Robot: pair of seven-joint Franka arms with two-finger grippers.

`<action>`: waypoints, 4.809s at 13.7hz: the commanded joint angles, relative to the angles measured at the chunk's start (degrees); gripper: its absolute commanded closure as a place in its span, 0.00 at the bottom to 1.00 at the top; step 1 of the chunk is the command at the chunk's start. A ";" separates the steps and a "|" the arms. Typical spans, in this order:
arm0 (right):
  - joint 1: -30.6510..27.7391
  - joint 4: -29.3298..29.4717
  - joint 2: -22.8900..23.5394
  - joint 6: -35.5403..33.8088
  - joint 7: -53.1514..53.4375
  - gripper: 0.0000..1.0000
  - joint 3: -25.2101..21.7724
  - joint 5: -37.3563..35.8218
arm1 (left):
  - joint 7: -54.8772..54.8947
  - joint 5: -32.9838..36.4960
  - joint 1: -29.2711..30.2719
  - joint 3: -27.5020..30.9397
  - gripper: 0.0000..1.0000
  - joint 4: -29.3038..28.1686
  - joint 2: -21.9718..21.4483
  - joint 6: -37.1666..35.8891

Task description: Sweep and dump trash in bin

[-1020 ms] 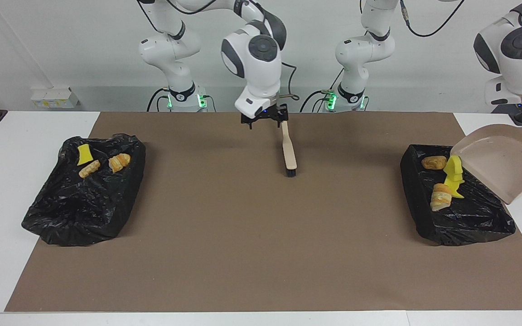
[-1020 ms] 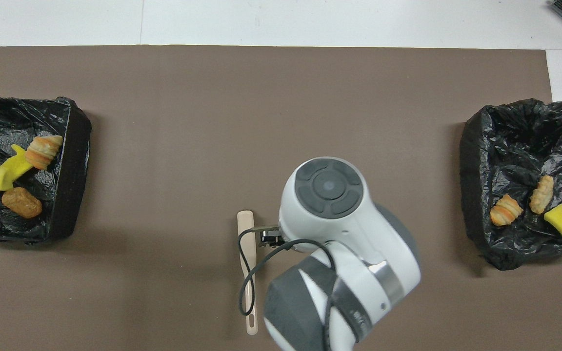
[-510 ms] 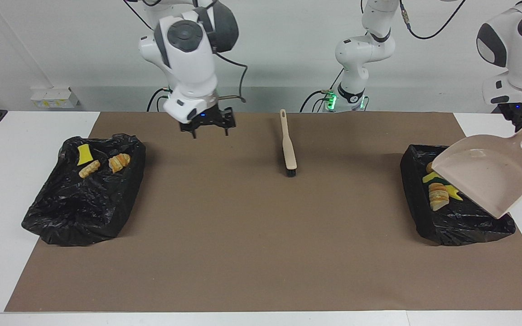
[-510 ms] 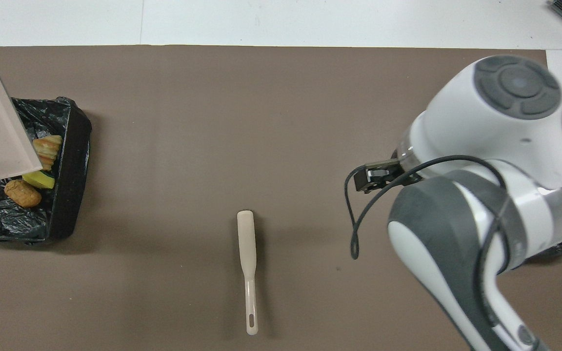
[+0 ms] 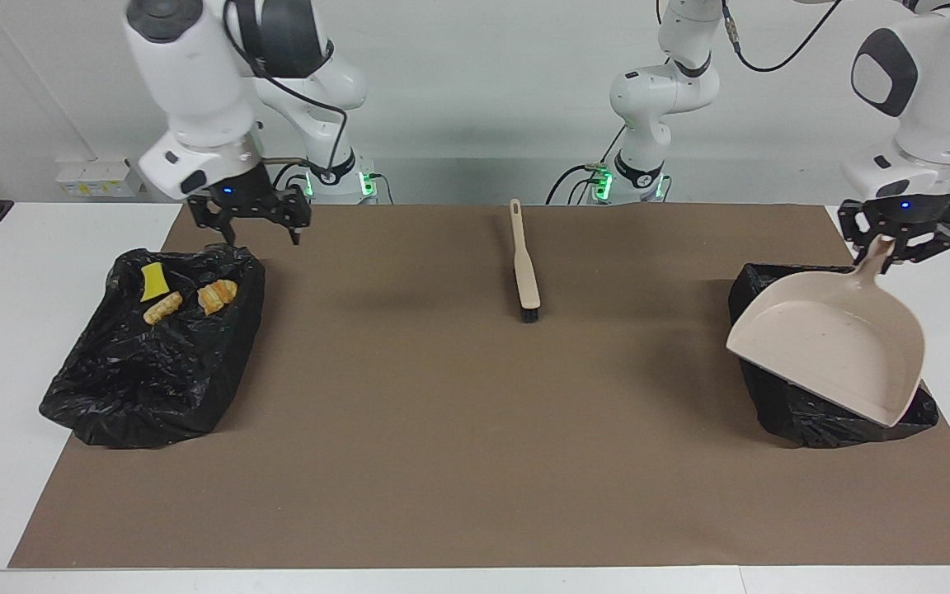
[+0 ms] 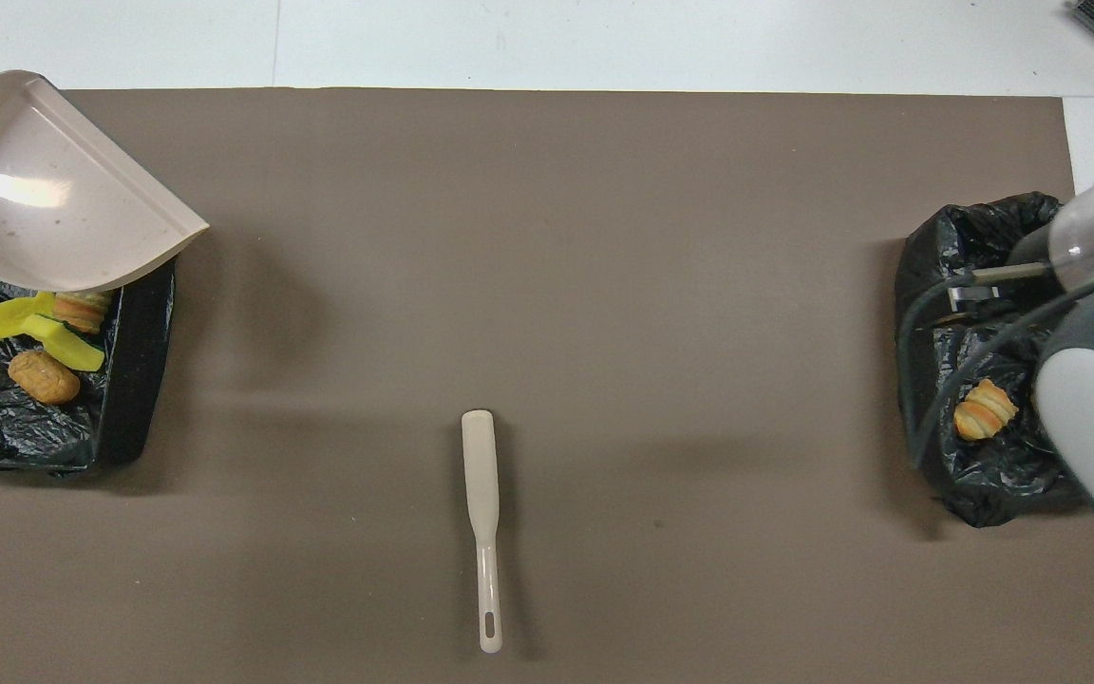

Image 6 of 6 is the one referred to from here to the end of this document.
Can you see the beige brush with black bristles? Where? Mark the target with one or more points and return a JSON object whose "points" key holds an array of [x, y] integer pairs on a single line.
{"points": [[481, 475]]}

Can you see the beige plastic dustpan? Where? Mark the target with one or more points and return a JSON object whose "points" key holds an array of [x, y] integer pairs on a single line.
{"points": [[53, 190]]}

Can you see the green and yellow sponge piece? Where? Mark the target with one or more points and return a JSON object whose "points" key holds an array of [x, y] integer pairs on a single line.
{"points": [[72, 350]]}

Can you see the brown table mat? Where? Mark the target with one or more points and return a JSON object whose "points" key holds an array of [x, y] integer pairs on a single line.
{"points": [[509, 285]]}

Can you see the striped orange croissant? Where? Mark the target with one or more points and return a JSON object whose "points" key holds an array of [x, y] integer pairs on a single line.
{"points": [[984, 410]]}

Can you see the pale angular bread chunk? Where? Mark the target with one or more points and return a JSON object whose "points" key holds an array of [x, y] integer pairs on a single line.
{"points": [[82, 309]]}

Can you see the golden fried croquette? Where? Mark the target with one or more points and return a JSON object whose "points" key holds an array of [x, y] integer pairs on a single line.
{"points": [[44, 376]]}

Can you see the bin with taut black bag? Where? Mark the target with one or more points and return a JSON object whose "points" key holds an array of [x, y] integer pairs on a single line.
{"points": [[129, 380]]}

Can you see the bin with loose black bag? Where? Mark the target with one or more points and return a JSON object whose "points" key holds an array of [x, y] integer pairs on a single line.
{"points": [[965, 475]]}

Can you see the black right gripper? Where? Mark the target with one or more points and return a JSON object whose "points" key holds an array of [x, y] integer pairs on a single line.
{"points": [[1031, 255]]}

